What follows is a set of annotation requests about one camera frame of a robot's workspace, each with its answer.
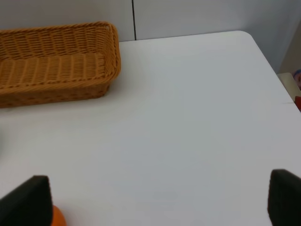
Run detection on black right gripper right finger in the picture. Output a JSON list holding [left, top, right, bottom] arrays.
[[267, 169, 301, 226]]

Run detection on orange tangerine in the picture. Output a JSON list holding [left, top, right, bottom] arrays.
[[51, 205, 67, 226]]

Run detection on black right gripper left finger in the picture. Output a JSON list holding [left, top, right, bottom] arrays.
[[0, 176, 53, 226]]

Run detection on tan wicker basket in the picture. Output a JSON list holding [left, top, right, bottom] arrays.
[[0, 22, 121, 108]]

